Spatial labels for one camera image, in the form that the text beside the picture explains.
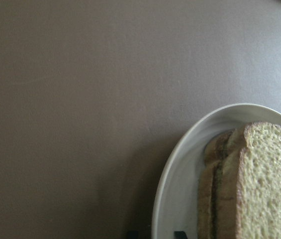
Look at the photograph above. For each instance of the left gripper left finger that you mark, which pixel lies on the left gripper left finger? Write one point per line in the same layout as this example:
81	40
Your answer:
132	235

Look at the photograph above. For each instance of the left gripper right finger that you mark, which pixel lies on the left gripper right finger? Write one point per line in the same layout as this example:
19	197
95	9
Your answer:
180	235

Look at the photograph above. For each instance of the bread slice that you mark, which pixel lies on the bread slice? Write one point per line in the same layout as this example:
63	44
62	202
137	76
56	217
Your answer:
249	192

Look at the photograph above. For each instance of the white round plate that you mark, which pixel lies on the white round plate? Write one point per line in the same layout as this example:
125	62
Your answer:
175	206

